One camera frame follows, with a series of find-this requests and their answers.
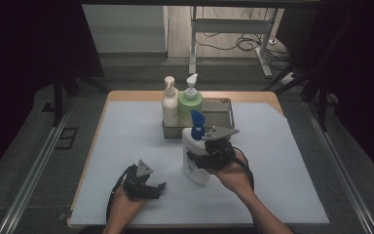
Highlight white bottle with blue pump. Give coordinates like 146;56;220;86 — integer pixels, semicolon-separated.
181;109;210;186

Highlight white wall panel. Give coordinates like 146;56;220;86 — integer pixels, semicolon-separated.
82;4;169;54

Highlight aluminium floor rail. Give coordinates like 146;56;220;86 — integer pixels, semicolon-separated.
304;99;374;234
0;97;76;234

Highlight metal tray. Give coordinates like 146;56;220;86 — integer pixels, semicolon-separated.
161;97;236;139

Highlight black floor cables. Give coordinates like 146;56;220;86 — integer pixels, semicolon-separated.
194;8;291;71

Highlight cream pump bottle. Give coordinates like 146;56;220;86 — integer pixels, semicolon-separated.
161;75;180;128

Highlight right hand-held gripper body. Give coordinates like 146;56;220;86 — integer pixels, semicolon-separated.
195;126;241;170

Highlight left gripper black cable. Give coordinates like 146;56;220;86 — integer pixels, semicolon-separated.
105;164;138;226

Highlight black metal stand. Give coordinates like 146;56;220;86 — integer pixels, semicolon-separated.
52;69;109;129
262;13;349;133

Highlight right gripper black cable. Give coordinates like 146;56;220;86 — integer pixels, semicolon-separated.
232;145;256;193

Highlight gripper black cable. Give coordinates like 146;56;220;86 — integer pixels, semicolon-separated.
232;145;256;193
105;164;138;226

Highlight person's right hand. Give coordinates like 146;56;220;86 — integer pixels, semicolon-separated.
206;151;255;197

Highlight green pump bottle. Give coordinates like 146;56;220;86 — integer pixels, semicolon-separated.
177;73;205;128

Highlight white metal desk frame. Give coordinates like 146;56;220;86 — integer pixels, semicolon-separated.
188;5;275;79

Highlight person's left hand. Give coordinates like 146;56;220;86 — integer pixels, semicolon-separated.
108;185;148;225

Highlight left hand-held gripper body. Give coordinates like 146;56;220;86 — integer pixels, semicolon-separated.
122;158;160;201

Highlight white power strip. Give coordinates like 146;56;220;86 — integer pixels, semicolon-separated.
280;72;299;86

